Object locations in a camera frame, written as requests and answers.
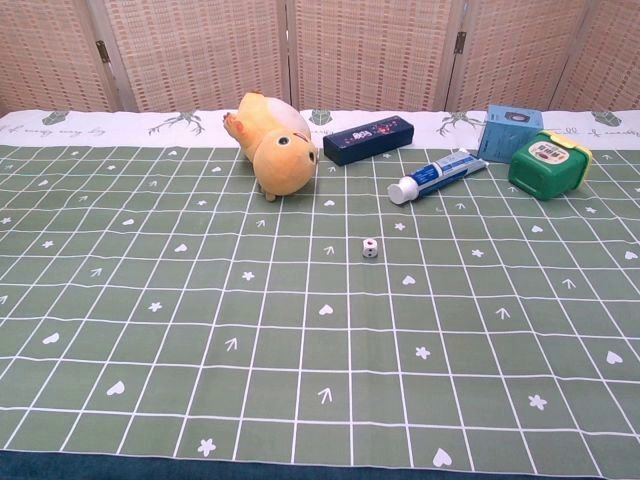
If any green grid patterned tablecloth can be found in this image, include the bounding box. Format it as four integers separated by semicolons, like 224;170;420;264
0;108;640;477

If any yellow plush toy animal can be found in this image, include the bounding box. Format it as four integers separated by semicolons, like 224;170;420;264
222;91;321;202

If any dark blue rectangular box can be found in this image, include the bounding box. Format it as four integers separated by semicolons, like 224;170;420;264
322;115;416;167

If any white blue toothpaste tube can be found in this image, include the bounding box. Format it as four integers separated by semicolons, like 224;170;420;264
387;147;488;207

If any woven bamboo folding screen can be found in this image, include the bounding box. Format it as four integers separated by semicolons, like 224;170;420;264
0;0;640;114

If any light blue carton box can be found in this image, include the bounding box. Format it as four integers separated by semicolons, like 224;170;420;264
477;104;545;164

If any green plastic container yellow lid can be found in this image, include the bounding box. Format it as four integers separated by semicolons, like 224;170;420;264
507;129;594;202

